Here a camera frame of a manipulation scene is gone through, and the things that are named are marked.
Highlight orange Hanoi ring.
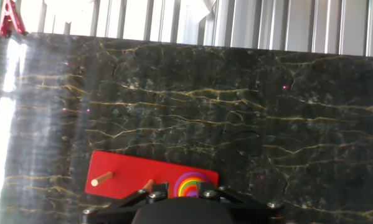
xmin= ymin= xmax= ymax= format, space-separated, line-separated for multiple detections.
xmin=179 ymin=180 xmax=205 ymax=197

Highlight green Hanoi ring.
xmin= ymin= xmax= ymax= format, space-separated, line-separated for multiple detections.
xmin=176 ymin=174 xmax=209 ymax=198

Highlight yellow Hanoi ring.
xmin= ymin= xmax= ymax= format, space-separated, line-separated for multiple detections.
xmin=177 ymin=177 xmax=207 ymax=198

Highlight red Hanoi base board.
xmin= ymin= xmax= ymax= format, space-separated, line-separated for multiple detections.
xmin=84 ymin=150 xmax=220 ymax=200

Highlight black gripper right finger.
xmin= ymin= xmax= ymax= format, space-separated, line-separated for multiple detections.
xmin=197 ymin=182 xmax=285 ymax=224

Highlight black marble pattern mat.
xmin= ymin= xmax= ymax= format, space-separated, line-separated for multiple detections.
xmin=0 ymin=30 xmax=373 ymax=224

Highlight large purple Hanoi ring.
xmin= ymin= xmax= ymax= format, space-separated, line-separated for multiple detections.
xmin=173 ymin=171 xmax=210 ymax=198

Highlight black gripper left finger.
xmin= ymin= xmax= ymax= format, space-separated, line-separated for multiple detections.
xmin=80 ymin=182 xmax=170 ymax=224

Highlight red Hanoi ring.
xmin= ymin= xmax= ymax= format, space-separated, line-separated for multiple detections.
xmin=182 ymin=184 xmax=203 ymax=197

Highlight red plastic clip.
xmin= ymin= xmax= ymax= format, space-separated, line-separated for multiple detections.
xmin=0 ymin=0 xmax=27 ymax=37

